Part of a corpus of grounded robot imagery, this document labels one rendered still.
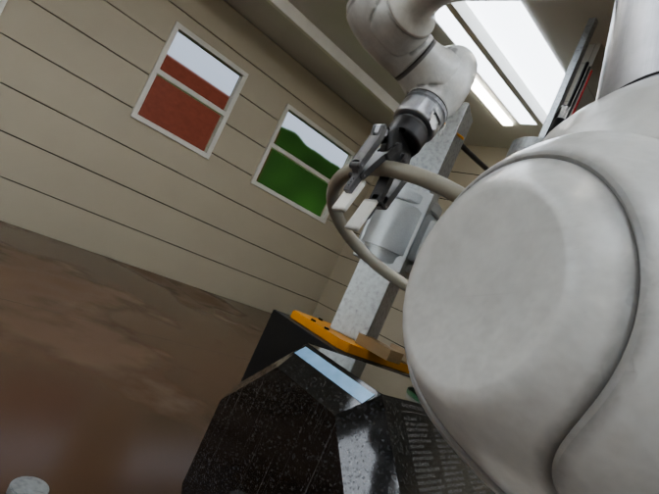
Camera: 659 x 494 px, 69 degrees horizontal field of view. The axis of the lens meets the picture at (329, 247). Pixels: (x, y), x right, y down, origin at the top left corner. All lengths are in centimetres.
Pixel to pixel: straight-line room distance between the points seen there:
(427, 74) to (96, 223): 649
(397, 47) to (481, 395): 82
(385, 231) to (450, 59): 137
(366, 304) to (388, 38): 156
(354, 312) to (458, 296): 213
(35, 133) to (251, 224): 327
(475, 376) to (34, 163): 687
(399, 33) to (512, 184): 76
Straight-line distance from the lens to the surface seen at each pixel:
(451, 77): 98
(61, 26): 706
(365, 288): 231
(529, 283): 17
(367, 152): 83
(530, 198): 18
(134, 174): 721
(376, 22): 94
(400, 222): 226
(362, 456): 112
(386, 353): 210
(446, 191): 82
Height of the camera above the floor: 100
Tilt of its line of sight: 3 degrees up
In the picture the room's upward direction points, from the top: 24 degrees clockwise
